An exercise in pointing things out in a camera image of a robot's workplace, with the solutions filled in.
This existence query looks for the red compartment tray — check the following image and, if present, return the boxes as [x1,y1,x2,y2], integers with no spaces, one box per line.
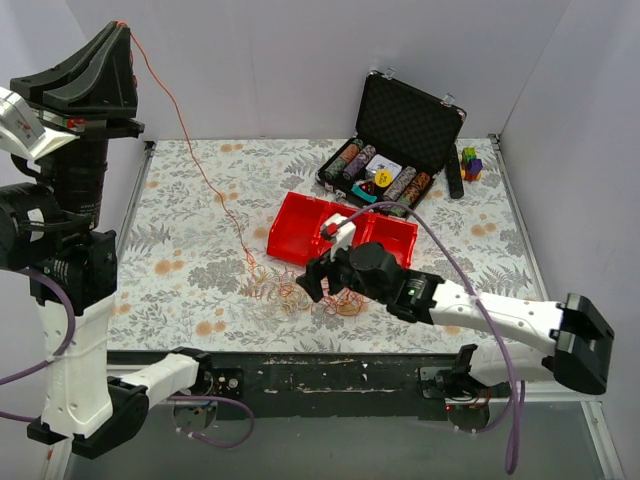
[267,192,418,268]

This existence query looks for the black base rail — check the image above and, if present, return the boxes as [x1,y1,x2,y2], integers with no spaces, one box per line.
[155,351,511,420]

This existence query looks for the orange black chip row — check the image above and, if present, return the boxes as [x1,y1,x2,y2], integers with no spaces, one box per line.
[395,172,431,206]

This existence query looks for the orange wire pile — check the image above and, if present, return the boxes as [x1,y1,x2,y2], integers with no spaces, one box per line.
[239,264,371,321]

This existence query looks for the teal plastic piece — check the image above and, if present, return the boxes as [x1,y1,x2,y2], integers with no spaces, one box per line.
[351,184,377,204]

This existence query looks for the colourful block toy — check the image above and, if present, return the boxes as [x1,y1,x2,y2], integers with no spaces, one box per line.
[461,147,483,182]

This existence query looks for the purple poker chip row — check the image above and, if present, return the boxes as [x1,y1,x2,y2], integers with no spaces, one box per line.
[342,145,376,181]

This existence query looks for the red triangle piece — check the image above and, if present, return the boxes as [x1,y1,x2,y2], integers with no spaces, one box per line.
[361,181,375,195]

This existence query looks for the floral table mat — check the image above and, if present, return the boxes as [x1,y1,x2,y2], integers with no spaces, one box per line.
[109,138,546,353]

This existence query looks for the yellow dealer button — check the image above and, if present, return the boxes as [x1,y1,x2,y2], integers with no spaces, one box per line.
[374,169,393,188]

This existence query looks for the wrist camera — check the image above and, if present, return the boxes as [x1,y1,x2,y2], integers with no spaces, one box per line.
[321,213,356,261]
[1,87,78,161]

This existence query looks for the green poker chip row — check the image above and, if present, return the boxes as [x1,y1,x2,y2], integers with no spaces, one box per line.
[321,139,365,181]

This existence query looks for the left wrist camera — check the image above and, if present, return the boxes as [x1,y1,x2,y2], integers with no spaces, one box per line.
[1,87,78,161]

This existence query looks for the black poker chip case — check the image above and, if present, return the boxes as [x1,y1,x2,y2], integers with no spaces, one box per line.
[316,70,467,208]

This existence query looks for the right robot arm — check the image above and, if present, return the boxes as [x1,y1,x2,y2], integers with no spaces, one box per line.
[296,243,615,398]

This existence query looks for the black remote control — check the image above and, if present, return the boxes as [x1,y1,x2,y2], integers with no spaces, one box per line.
[445,145,464,200]

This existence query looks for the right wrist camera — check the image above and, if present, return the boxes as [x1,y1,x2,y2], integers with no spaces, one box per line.
[321,213,356,261]

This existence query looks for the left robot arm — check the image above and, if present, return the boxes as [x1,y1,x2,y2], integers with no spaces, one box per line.
[1,21,213,459]

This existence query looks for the white card deck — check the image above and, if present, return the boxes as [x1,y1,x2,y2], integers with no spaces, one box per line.
[365,154,403,177]

